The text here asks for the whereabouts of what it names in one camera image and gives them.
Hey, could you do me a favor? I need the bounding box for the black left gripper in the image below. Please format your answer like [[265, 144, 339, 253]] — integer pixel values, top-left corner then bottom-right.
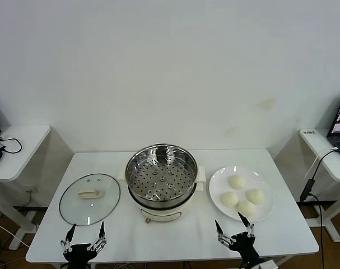
[[60, 221, 108, 269]]

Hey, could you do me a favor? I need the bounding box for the perforated steel steamer basket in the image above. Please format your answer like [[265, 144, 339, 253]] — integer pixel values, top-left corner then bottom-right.
[[124, 143, 199, 210]]

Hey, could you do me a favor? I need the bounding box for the white floor cable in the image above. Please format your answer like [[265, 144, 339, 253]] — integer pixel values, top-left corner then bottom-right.
[[0, 217, 31, 248]]

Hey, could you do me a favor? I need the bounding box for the white side table with label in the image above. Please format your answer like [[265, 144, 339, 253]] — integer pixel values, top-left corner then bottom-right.
[[299, 128, 340, 243]]

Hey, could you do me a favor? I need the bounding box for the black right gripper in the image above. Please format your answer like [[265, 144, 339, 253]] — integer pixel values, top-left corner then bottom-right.
[[214, 211, 260, 263]]

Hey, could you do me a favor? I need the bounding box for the white side table with mouse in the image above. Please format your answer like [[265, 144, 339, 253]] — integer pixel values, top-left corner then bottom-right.
[[0, 124, 52, 250]]

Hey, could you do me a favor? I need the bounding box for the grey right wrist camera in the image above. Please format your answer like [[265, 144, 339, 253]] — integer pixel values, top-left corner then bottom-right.
[[253, 259, 277, 269]]

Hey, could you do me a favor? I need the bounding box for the white steamed baozi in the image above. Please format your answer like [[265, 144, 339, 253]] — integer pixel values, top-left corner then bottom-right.
[[236, 201, 257, 219], [220, 191, 239, 208], [227, 174, 246, 190], [245, 188, 265, 205]]

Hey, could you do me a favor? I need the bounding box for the cream electric cooker pot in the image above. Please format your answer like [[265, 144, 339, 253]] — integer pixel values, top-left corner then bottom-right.
[[117, 165, 206, 225]]

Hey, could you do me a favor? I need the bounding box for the thin black looped cable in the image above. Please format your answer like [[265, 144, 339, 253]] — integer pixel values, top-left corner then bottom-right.
[[0, 136, 22, 154]]

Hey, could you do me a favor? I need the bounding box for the round glass pot lid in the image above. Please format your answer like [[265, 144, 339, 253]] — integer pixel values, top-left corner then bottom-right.
[[59, 173, 122, 226]]

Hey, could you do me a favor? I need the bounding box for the black cable with adapter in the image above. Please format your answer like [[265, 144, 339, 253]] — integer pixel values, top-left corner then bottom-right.
[[299, 150, 340, 269]]

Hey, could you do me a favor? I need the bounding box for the round white plate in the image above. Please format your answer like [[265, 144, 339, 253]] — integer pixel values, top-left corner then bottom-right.
[[208, 165, 276, 222]]

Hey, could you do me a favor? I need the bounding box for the flat white cable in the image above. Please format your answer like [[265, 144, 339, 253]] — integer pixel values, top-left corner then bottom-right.
[[304, 147, 340, 179]]

